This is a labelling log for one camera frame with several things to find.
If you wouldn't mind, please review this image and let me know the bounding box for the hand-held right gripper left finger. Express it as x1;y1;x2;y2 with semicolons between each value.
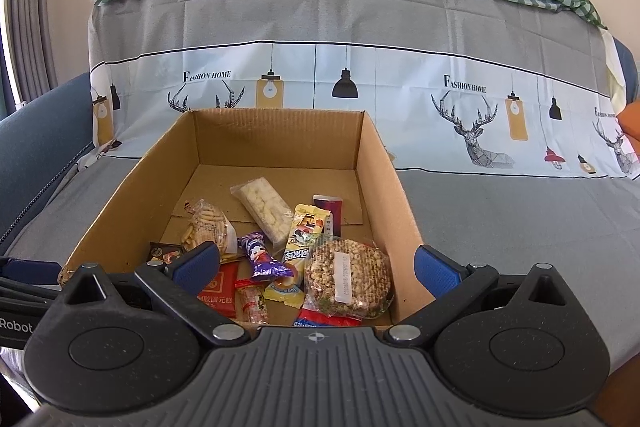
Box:
57;241;252;349

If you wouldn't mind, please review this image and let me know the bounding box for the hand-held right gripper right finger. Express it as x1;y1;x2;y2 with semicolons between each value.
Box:
384;244;576;349

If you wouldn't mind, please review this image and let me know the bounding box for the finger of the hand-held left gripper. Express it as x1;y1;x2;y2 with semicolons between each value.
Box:
0;256;64;304

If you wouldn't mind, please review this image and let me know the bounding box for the red snack packet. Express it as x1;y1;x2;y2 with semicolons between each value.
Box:
196;261;242;319

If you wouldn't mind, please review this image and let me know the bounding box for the dark brown small packet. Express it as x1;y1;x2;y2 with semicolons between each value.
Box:
146;242;185;267

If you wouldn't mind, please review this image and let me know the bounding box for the clear biscuit stick packet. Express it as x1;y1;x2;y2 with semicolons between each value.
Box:
180;198;239;258

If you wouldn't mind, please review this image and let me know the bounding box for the purple candy packet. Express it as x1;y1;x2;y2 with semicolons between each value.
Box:
239;232;294;282

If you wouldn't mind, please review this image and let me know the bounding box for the small red candy packet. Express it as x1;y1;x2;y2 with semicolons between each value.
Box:
234;279;271;324

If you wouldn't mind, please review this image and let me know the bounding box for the white puffed rice packet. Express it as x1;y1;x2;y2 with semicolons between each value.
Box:
230;177;296;244

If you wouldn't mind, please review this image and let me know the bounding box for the round grain cake packet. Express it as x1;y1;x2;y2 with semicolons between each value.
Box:
302;237;396;320

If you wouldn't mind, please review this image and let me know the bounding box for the yellow ring snack packet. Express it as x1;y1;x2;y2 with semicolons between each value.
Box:
264;267;307;309

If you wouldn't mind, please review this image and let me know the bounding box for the yellow cartoon snack packet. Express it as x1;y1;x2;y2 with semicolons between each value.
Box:
281;203;335;278

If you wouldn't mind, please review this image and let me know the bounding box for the purple gradient snack packet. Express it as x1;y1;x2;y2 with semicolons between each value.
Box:
313;194;344;239

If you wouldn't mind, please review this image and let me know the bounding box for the red and blue packet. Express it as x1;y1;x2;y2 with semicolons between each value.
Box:
292;304;363;330

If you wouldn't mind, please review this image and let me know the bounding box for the brown cardboard box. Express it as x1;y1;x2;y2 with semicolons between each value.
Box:
57;108;436;333

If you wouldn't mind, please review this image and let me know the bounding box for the grey curtain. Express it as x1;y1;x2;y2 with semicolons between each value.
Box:
0;0;56;105

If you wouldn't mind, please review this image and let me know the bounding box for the orange cushion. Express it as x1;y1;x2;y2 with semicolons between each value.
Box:
617;99;640;132

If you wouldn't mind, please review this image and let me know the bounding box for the grey deer print cloth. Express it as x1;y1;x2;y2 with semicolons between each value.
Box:
2;0;640;368

